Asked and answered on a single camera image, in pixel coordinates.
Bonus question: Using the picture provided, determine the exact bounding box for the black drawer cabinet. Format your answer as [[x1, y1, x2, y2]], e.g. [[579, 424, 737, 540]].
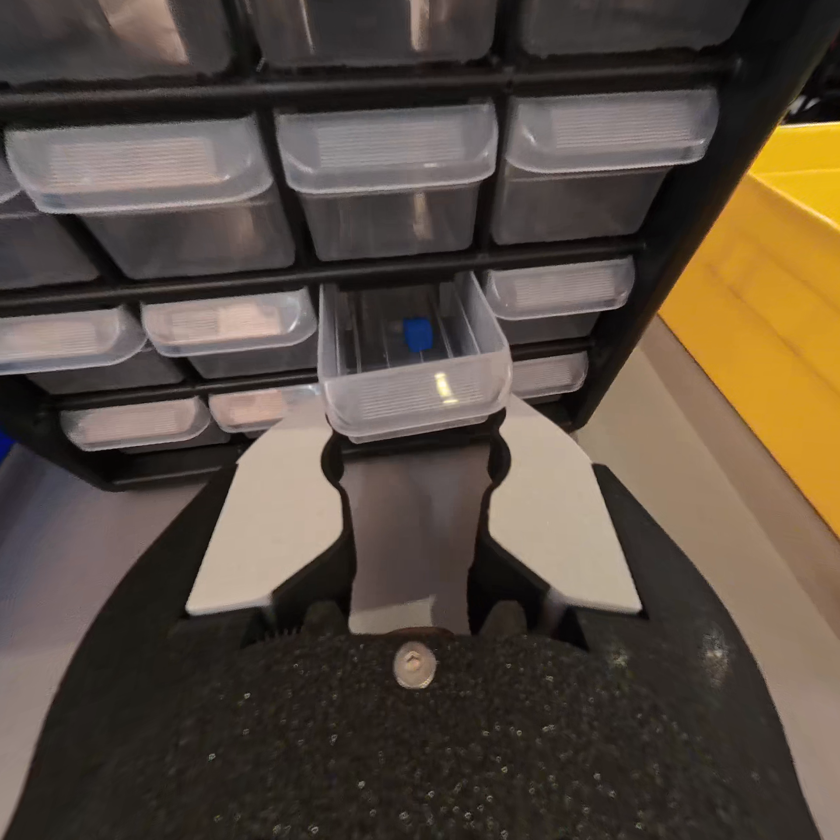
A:
[[0, 0, 821, 490]]

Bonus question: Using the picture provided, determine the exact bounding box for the yellow plastic bin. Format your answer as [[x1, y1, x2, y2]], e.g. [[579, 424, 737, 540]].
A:
[[658, 121, 840, 540]]

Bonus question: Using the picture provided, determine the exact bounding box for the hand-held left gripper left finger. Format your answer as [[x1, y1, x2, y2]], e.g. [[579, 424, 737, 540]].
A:
[[185, 416, 359, 618]]

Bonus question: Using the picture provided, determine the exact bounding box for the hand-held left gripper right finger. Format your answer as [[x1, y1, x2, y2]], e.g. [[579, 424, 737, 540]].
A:
[[467, 397, 643, 635]]

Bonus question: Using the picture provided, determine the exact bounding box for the clear plastic drawer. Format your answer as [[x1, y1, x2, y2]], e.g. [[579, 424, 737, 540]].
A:
[[317, 270, 513, 442]]

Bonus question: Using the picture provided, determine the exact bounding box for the set of clear cabinet drawers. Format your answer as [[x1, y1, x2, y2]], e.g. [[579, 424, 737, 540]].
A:
[[0, 0, 749, 454]]

